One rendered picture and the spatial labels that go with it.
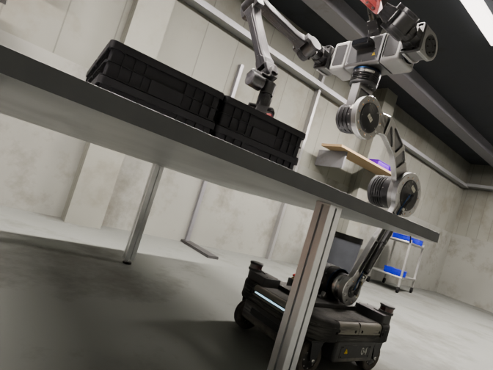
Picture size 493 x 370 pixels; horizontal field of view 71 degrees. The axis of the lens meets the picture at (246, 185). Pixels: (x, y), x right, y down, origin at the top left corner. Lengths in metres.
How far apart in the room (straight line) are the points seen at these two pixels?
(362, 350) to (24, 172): 2.79
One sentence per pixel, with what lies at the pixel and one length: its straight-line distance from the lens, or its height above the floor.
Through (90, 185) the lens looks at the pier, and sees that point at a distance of 3.27.
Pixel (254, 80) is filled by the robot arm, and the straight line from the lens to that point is 1.38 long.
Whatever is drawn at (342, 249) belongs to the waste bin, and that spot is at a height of 0.39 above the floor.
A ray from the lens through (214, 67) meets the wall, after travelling 3.95.
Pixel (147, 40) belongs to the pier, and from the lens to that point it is 3.47.
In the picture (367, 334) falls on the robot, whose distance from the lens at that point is 1.74.
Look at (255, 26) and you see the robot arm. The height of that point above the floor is 1.31.
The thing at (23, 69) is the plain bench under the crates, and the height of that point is 0.68.
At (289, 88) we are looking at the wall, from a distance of 4.56.
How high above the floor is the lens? 0.58
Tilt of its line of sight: 3 degrees up
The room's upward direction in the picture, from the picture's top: 17 degrees clockwise
